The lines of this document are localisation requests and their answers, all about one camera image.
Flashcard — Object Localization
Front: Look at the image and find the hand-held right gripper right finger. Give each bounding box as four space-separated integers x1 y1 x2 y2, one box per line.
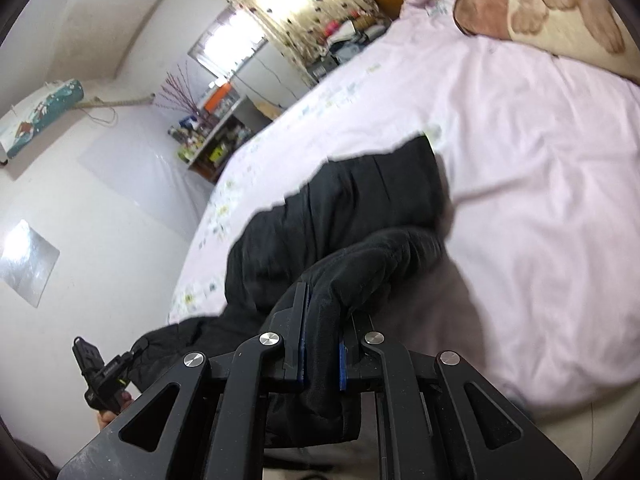
337 312 583 480

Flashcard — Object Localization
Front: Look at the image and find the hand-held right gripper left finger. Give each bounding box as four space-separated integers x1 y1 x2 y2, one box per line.
57 282 313 480

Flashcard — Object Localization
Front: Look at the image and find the black puffer jacket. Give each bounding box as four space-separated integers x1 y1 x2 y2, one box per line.
132 132 453 448

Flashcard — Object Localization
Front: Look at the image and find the pile of clothes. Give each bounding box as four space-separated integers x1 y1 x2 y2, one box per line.
305 12 391 83

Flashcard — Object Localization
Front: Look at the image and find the person's left hand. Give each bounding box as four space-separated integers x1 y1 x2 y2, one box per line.
97 392 135 431

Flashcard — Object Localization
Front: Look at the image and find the cluttered wooden shelf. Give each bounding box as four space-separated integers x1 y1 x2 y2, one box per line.
167 97 261 183

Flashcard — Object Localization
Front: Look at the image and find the orange box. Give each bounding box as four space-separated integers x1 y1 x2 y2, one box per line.
202 82 236 111

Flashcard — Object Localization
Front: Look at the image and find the white fridge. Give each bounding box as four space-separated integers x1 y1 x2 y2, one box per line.
230 42 318 111

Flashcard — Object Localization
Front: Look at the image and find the pink floral bed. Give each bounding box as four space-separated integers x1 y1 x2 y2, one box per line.
167 0 640 411

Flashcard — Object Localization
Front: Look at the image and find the vase of purple branches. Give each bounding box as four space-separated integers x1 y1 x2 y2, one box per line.
152 60 211 121

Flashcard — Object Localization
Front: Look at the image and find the air conditioner with teal cover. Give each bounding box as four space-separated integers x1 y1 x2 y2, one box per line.
0 78 86 163

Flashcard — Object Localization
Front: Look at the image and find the wrapped air conditioner pipe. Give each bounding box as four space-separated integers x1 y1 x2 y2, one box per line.
80 92 156 111

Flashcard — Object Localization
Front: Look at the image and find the window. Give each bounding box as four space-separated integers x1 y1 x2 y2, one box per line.
189 7 268 68

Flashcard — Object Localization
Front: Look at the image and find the heart print curtain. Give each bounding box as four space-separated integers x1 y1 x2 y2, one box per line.
245 0 381 68

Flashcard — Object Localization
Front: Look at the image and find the teddy bear print pillow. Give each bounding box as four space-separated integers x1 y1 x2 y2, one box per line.
452 0 640 83

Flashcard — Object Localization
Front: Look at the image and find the shiny foil wall sheet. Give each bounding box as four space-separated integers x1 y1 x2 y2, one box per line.
0 220 61 308

